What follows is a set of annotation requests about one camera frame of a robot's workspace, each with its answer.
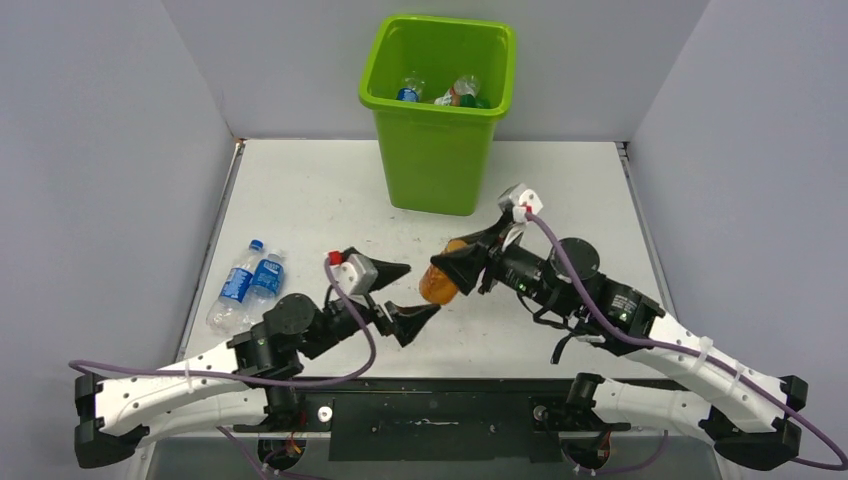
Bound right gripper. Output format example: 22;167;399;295
432;213;573;317

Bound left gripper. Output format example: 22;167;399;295
301;258;439;359

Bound small orange juice bottle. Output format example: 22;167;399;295
419;264;459;306

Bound green plastic bottle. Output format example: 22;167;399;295
459;94;491;109

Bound red label bottle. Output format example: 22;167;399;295
433;74;480;108

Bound blue label water bottle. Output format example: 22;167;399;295
396;71;426;103

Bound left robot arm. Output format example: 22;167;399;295
72;248;439;469

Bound green plastic bin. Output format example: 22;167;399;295
358;14;517;216

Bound white cap blue label bottle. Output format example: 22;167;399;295
243;249;285;326

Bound blue cap water bottle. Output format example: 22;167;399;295
206;239;264;336

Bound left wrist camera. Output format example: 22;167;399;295
329;251;378;296

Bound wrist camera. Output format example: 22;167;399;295
329;251;378;296
497;183;544;224

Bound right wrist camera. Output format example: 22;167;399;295
497;183;544;224

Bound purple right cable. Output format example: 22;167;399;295
523;210;848;477

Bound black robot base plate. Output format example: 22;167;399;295
236;378;630;462

